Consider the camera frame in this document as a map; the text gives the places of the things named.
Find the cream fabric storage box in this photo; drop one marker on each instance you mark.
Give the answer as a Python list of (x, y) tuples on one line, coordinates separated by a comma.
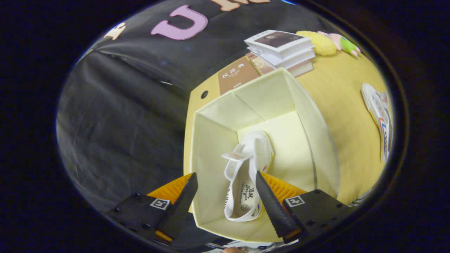
[(218, 140)]

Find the brown cover book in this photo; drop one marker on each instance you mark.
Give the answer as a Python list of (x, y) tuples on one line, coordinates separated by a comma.
[(235, 75)]

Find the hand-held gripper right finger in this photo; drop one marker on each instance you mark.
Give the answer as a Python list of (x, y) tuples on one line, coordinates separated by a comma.
[(272, 203)]

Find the white canvas shoe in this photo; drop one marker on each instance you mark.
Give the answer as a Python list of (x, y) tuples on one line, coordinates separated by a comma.
[(246, 182), (379, 116)]

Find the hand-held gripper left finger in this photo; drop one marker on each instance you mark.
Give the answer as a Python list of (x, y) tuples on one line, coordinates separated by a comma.
[(182, 203)]

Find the yellow plush toy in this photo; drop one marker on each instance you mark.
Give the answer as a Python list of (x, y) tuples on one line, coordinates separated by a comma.
[(318, 43)]

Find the black backdrop cloth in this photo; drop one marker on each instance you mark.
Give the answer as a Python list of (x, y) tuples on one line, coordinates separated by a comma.
[(130, 116)]

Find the white book with dark photo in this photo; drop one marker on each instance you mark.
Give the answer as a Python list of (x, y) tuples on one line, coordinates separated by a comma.
[(281, 42)]

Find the pink and green plush toy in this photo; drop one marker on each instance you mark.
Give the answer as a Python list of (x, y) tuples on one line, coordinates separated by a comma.
[(346, 44)]

